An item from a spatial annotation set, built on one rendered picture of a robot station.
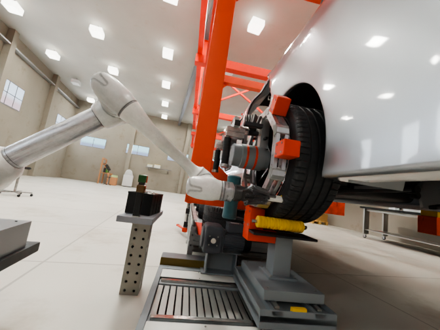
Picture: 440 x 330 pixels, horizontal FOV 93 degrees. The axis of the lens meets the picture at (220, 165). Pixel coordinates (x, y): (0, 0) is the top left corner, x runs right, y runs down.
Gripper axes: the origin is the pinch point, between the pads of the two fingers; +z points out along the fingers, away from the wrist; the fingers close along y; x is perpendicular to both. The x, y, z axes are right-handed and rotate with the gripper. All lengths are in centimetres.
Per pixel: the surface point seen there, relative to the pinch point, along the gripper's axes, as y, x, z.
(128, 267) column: -59, -11, -66
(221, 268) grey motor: -80, 4, -8
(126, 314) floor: -57, -33, -60
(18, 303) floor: -59, -31, -108
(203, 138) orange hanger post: -18, 73, -35
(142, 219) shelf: -24, -3, -60
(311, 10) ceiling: 104, 726, 241
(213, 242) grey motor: -54, 7, -19
